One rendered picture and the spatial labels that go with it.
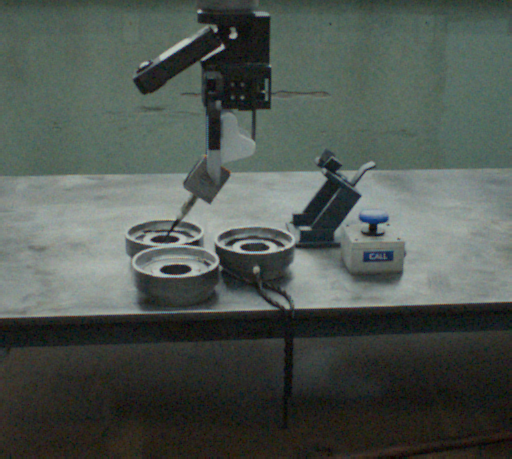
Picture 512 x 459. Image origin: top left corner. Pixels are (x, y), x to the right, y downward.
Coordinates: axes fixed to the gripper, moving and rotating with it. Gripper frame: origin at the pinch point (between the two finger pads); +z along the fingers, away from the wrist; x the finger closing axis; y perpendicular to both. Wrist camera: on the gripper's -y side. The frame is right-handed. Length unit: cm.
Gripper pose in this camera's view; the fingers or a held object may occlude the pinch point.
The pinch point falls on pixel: (210, 171)
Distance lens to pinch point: 109.4
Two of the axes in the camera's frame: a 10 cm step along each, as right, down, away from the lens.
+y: 9.9, -0.3, 1.1
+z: -0.1, 9.6, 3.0
